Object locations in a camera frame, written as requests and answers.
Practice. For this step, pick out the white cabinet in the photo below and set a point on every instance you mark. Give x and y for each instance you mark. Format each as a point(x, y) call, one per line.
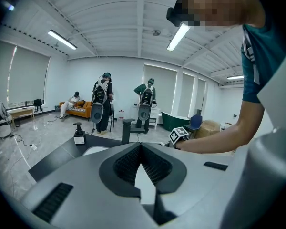
point(155, 116)

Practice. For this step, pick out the white power strip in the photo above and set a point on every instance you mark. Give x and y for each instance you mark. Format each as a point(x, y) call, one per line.
point(33, 147)

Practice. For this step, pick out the black post stand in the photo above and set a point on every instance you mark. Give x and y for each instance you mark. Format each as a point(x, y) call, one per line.
point(126, 131)

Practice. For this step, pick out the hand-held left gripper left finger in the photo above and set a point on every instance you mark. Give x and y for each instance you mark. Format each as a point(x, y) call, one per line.
point(85, 175)

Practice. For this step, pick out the black folding chair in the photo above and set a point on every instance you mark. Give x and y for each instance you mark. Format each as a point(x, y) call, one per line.
point(111, 117)

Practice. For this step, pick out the large grey window blind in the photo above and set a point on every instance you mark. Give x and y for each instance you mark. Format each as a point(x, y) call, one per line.
point(28, 77)

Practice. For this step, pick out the long ceiling light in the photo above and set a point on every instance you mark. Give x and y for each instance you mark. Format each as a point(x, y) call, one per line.
point(62, 39)
point(178, 37)
point(235, 77)

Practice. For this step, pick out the person's black head camera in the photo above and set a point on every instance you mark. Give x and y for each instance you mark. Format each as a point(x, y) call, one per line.
point(175, 13)

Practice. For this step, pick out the black pump bottle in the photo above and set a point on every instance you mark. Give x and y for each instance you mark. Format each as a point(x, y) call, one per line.
point(79, 133)

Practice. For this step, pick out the narrow grey window blind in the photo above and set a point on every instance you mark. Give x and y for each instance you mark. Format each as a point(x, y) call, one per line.
point(187, 94)
point(200, 94)

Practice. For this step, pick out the orange sofa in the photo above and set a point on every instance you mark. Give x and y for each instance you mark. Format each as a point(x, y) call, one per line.
point(82, 110)

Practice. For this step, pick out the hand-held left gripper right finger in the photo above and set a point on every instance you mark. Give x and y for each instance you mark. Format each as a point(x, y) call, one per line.
point(193, 175)

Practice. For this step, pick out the person's head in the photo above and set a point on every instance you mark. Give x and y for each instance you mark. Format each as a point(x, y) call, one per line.
point(224, 6)

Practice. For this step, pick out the green bathtub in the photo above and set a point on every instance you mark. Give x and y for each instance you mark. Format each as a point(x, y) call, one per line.
point(174, 120)

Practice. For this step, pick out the person's right forearm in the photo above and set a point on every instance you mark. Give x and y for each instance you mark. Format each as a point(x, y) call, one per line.
point(219, 136)

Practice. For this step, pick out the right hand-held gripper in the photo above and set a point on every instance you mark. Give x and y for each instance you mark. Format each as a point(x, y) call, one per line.
point(178, 135)

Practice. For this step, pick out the blue chair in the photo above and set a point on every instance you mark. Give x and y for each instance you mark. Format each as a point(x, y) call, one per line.
point(196, 122)

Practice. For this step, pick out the wooden table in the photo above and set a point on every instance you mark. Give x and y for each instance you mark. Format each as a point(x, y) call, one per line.
point(21, 112)

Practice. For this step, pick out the white folding chair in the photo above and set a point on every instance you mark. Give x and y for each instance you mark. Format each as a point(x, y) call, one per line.
point(1, 118)

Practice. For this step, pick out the wide grey window blind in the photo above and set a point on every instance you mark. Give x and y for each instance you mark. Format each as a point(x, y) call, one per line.
point(160, 87)

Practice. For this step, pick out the clear water jug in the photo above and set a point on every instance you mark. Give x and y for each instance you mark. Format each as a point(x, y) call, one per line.
point(121, 115)

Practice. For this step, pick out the cardboard box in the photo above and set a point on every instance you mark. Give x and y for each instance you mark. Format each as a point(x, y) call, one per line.
point(208, 129)

